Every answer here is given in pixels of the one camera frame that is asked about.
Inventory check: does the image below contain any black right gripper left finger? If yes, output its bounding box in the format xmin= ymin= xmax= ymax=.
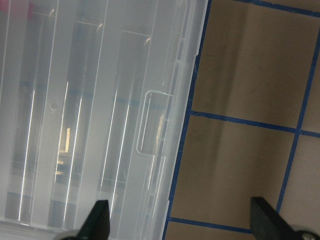
xmin=77 ymin=200 xmax=110 ymax=240

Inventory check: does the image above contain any clear plastic box lid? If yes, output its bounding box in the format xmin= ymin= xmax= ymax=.
xmin=0 ymin=0 xmax=209 ymax=240

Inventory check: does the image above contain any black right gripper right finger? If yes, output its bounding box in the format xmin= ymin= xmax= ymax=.
xmin=250 ymin=197 xmax=301 ymax=240

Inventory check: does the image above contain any red block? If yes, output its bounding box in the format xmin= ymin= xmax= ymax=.
xmin=0 ymin=0 xmax=34 ymax=21

